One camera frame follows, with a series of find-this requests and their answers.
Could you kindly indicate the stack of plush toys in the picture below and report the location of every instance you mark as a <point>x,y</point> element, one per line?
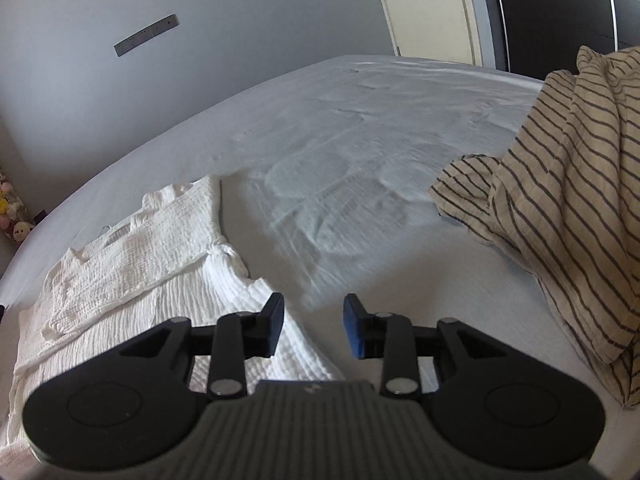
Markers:
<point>12,210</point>

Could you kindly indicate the grey wall strip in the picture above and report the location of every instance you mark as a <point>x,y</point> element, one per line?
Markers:
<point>145,35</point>

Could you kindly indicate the white crinkled garment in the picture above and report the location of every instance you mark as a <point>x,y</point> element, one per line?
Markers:
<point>150,260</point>

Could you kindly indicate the beige striped cloth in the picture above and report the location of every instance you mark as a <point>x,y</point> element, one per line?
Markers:
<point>565,185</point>

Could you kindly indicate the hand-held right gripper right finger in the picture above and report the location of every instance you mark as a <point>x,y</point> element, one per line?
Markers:
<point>352,330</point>

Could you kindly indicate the cream door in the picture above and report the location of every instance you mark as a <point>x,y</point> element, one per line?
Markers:
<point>425,15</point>

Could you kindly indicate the dark wardrobe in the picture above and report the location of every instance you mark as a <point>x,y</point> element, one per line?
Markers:
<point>560,5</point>

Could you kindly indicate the bed with grey sheet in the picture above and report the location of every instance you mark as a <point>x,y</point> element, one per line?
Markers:
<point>350,135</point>

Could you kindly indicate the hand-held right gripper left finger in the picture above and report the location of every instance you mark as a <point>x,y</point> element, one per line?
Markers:
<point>275,327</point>

